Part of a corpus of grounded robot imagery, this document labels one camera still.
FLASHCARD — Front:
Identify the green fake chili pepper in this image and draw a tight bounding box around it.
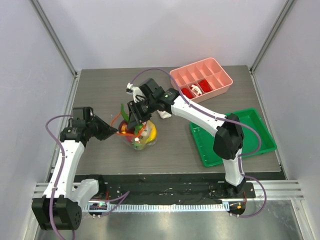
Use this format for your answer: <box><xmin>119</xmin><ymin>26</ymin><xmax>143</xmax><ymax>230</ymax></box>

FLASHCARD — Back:
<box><xmin>120</xmin><ymin>103</ymin><xmax>130</xmax><ymax>123</ymax></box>

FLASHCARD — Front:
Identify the clear orange zip top bag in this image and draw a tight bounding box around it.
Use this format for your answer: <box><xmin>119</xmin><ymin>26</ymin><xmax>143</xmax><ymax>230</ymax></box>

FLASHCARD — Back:
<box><xmin>111</xmin><ymin>113</ymin><xmax>152</xmax><ymax>151</ymax></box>

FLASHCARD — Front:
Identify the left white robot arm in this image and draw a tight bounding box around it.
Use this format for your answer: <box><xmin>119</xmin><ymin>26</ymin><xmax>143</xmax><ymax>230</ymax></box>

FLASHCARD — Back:
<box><xmin>31</xmin><ymin>106</ymin><xmax>117</xmax><ymax>231</ymax></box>

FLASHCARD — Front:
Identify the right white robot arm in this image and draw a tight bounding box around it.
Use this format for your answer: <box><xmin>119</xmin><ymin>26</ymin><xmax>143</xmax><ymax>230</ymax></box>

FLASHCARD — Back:
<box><xmin>126</xmin><ymin>78</ymin><xmax>246</xmax><ymax>198</ymax></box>

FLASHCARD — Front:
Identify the yellow fake banana bunch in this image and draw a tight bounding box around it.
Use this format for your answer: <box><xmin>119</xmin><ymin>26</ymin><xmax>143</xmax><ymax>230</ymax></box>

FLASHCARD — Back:
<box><xmin>146</xmin><ymin>120</ymin><xmax>157</xmax><ymax>145</ymax></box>

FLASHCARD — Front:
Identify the red white fake food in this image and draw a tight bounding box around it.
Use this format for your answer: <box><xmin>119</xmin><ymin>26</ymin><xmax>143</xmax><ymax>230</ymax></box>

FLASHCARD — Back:
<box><xmin>190</xmin><ymin>84</ymin><xmax>203</xmax><ymax>97</ymax></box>

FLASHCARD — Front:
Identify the red fake food piece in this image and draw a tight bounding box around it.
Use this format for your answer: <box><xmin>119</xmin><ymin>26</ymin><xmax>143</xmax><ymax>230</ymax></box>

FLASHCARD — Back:
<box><xmin>198</xmin><ymin>79</ymin><xmax>212</xmax><ymax>93</ymax></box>

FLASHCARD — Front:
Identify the rolled white towel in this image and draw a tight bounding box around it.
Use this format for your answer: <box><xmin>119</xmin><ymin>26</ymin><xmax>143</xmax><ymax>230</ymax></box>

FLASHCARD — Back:
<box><xmin>157</xmin><ymin>110</ymin><xmax>172</xmax><ymax>119</ymax></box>

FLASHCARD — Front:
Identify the pink compartment tray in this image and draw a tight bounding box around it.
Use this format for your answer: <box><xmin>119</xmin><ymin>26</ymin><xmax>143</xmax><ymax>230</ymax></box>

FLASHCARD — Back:
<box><xmin>169</xmin><ymin>57</ymin><xmax>233</xmax><ymax>103</ymax></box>

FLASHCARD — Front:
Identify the green plastic tray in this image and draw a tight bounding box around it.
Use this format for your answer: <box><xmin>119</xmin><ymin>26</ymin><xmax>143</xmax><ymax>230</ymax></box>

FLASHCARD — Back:
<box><xmin>189</xmin><ymin>108</ymin><xmax>277</xmax><ymax>168</ymax></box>

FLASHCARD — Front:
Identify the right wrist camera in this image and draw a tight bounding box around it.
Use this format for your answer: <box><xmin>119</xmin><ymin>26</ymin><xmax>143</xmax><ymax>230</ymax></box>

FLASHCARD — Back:
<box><xmin>125</xmin><ymin>82</ymin><xmax>146</xmax><ymax>103</ymax></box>

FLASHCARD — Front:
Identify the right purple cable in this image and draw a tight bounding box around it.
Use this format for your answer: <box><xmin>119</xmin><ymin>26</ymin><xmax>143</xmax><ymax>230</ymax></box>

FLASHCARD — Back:
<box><xmin>129</xmin><ymin>68</ymin><xmax>267</xmax><ymax>219</ymax></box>

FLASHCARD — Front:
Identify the purple cable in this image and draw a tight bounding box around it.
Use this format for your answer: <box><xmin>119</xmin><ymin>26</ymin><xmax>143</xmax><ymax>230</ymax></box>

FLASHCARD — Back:
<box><xmin>129</xmin><ymin>68</ymin><xmax>267</xmax><ymax>219</ymax></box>
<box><xmin>45</xmin><ymin>114</ymin><xmax>131</xmax><ymax>240</ymax></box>

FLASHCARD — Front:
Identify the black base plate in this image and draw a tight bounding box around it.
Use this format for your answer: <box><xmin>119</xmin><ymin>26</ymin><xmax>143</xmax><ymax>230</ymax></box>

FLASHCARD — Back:
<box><xmin>74</xmin><ymin>173</ymin><xmax>256</xmax><ymax>201</ymax></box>

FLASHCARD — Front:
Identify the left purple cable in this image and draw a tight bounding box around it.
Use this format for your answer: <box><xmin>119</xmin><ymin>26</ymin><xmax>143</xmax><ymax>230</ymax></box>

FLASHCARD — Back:
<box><xmin>45</xmin><ymin>114</ymin><xmax>131</xmax><ymax>240</ymax></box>

